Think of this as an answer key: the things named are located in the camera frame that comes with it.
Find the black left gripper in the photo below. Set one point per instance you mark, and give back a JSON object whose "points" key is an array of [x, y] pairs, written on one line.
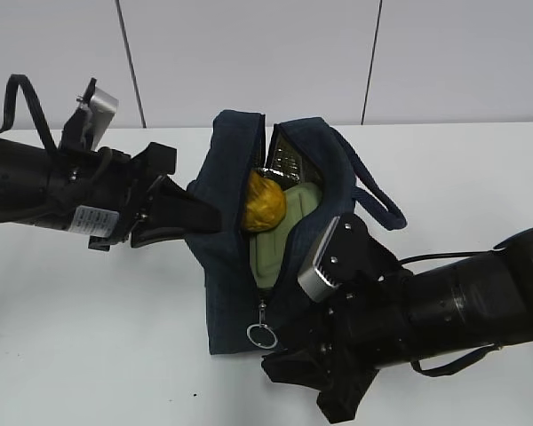
{"points": [[131, 199]]}

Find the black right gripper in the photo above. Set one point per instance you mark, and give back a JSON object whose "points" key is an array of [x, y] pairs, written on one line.
{"points": [[361, 315]]}

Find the dark blue insulated lunch bag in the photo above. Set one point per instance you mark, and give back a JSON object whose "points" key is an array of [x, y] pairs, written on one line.
{"points": [[238, 145]]}

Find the yellow toy squash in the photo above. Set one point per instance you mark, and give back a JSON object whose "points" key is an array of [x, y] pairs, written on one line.
{"points": [[265, 204]]}

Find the green lidded glass container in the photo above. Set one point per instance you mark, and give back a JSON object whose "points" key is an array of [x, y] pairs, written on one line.
{"points": [[267, 248]]}

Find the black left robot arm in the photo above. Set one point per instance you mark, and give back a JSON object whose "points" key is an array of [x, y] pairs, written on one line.
{"points": [[26, 193]]}

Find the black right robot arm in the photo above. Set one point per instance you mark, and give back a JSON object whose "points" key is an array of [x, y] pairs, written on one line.
{"points": [[477, 303]]}

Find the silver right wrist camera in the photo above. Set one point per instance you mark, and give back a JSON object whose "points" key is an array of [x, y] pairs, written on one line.
{"points": [[344, 253]]}

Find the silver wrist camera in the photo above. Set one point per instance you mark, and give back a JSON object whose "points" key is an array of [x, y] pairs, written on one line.
{"points": [[86, 126], [344, 253]]}

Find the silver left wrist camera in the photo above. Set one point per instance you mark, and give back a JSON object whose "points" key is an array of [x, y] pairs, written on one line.
{"points": [[86, 126]]}

